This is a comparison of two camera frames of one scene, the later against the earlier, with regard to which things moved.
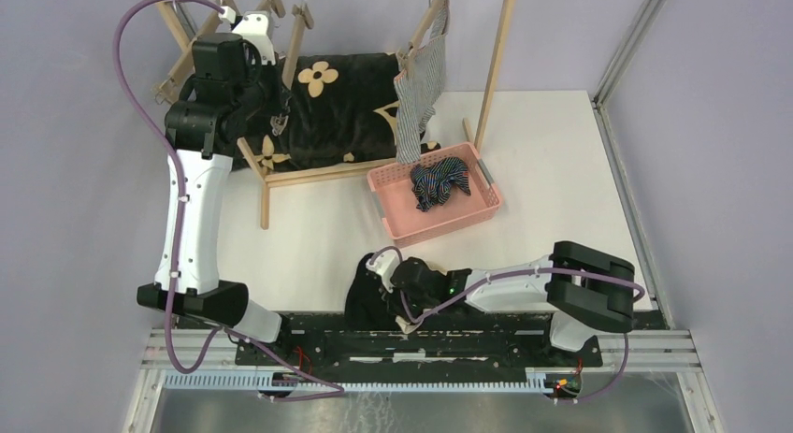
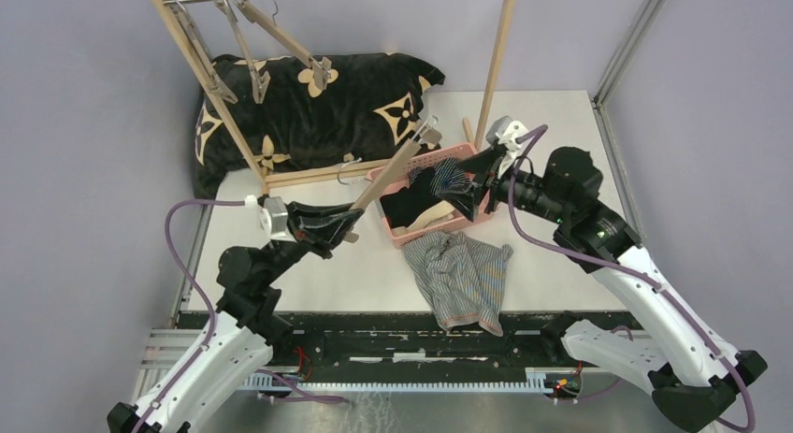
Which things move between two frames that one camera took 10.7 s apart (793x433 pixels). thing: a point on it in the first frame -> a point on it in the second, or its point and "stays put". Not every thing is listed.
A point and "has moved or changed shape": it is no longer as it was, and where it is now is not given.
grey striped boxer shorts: [416, 92] -> [462, 278]
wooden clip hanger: [299, 15] -> [322, 65]
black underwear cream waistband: [369, 305] -> [417, 206]
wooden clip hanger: [227, 8] has moved or changed shape
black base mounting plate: [413, 340] stays put
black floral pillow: [341, 110] stays put
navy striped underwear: [431, 182] stays put
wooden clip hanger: [407, 54] -> [429, 134]
